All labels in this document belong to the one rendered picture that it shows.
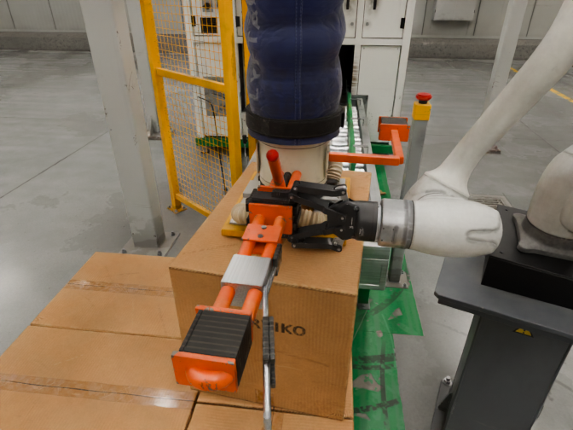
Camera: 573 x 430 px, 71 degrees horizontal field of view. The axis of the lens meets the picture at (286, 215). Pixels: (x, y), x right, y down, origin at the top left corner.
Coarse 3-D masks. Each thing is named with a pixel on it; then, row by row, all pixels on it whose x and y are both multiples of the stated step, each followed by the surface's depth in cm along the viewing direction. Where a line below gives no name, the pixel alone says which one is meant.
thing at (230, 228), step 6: (252, 174) 120; (258, 174) 119; (258, 180) 112; (240, 198) 107; (246, 198) 100; (228, 222) 96; (234, 222) 95; (222, 228) 94; (228, 228) 94; (234, 228) 94; (240, 228) 94; (222, 234) 94; (228, 234) 94; (234, 234) 94; (240, 234) 93
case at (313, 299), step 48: (240, 192) 116; (192, 240) 95; (240, 240) 95; (192, 288) 87; (288, 288) 81; (336, 288) 80; (288, 336) 88; (336, 336) 85; (240, 384) 100; (288, 384) 96; (336, 384) 92
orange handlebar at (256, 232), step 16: (400, 144) 108; (336, 160) 102; (352, 160) 101; (368, 160) 101; (384, 160) 100; (400, 160) 101; (256, 224) 71; (256, 240) 67; (272, 240) 67; (272, 256) 64; (224, 288) 57; (256, 288) 57; (224, 304) 55; (256, 304) 55; (192, 368) 45; (192, 384) 45; (208, 384) 44; (224, 384) 45
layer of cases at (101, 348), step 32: (96, 256) 157; (128, 256) 157; (160, 256) 157; (64, 288) 141; (96, 288) 141; (128, 288) 141; (160, 288) 141; (64, 320) 127; (96, 320) 127; (128, 320) 127; (160, 320) 127; (32, 352) 116; (64, 352) 116; (96, 352) 116; (128, 352) 116; (160, 352) 116; (0, 384) 107; (32, 384) 107; (64, 384) 107; (96, 384) 107; (128, 384) 107; (160, 384) 107; (352, 384) 107; (0, 416) 99; (32, 416) 99; (64, 416) 99; (96, 416) 99; (128, 416) 99; (160, 416) 99; (192, 416) 99; (224, 416) 99; (256, 416) 99; (288, 416) 99; (320, 416) 99; (352, 416) 99
